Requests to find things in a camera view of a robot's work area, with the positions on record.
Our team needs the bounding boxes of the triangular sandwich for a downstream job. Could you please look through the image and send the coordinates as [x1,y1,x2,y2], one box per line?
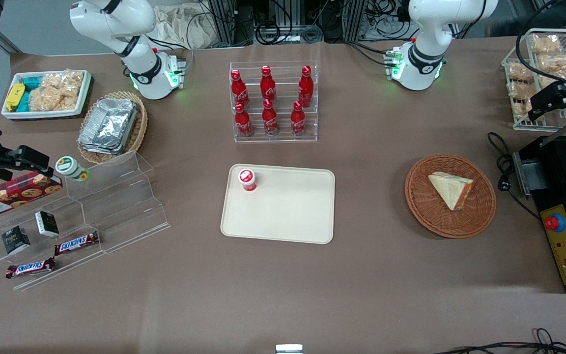
[428,171,474,211]

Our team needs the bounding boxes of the white rectangular snack tray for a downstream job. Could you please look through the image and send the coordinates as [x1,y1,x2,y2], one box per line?
[1,69,93,121]

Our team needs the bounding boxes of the oval light wicker basket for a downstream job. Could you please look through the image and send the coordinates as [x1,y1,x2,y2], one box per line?
[77,90,148,165]

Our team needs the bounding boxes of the round brown wicker basket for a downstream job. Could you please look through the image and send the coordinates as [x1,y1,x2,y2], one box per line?
[405,154,497,239]

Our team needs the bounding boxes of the beige plastic tray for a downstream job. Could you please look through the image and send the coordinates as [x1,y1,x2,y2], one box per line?
[220,164,336,244]

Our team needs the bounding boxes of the clear bag of rice crackers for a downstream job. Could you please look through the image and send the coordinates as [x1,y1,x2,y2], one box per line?
[513,98,534,118]
[538,53,566,74]
[507,63,534,82]
[28,85,78,112]
[41,70,85,94]
[538,70,566,85]
[530,33,563,55]
[508,81,537,101]

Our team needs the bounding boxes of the red tartan cookie box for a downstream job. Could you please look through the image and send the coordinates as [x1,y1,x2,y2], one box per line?
[0,172,63,220]

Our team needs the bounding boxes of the yellow snack pack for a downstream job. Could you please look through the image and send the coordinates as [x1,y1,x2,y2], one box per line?
[5,83,26,112]

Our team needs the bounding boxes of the green lid white cup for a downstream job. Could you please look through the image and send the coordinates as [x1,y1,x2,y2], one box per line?
[55,156,90,182]

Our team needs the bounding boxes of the small black white carton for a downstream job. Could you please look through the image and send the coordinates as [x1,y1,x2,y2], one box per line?
[1,226,31,255]
[35,210,60,238]

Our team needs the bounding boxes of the stack of foil trays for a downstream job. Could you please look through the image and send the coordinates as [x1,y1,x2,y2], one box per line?
[78,97,139,155]

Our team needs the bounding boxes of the brown chocolate bar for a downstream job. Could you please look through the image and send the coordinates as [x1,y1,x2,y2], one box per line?
[5,257,57,279]
[54,231,100,256]

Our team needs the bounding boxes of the red emergency stop knob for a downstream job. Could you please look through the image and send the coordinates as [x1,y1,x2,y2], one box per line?
[544,214,566,233]

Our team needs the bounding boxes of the clear acrylic step shelf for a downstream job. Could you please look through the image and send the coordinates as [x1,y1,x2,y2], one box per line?
[0,150,171,292]

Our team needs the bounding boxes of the black appliance with yellow panel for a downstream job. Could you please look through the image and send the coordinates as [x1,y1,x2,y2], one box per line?
[512,106,566,294]

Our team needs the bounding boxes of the white cloth bag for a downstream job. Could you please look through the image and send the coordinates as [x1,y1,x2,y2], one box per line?
[153,4,217,50]

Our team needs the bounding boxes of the red cola bottle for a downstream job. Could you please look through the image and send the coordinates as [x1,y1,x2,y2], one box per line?
[290,101,307,137]
[234,102,254,138]
[260,65,277,104]
[298,65,314,108]
[262,99,280,136]
[230,69,250,109]

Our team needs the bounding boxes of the red lid white cup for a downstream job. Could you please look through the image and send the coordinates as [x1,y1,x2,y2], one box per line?
[238,168,258,193]

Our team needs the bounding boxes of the clear acrylic bottle rack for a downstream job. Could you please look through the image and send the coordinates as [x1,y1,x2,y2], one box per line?
[229,61,319,144]

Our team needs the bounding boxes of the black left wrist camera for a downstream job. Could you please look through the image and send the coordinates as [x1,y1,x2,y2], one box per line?
[529,81,566,122]

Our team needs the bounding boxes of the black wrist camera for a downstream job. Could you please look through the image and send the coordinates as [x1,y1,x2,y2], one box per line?
[529,81,566,122]
[0,145,51,181]

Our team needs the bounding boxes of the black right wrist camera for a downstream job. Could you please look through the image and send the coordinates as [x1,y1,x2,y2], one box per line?
[0,145,51,181]

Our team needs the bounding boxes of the white wire rack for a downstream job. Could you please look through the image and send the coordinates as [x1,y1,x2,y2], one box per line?
[502,28,566,132]

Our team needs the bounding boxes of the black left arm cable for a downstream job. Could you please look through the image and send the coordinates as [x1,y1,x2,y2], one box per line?
[515,0,566,96]

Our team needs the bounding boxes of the black power cable with plug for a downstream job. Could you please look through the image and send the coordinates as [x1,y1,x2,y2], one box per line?
[487,132,541,220]

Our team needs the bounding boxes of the aluminium frame post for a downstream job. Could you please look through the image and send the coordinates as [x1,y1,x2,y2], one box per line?
[208,0,237,46]
[344,0,366,41]

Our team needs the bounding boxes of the black floor cables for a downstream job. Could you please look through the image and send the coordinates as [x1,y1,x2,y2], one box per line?
[433,328,566,354]

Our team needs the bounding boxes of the black cable coil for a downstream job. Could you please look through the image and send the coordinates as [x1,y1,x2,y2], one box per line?
[255,20,324,46]

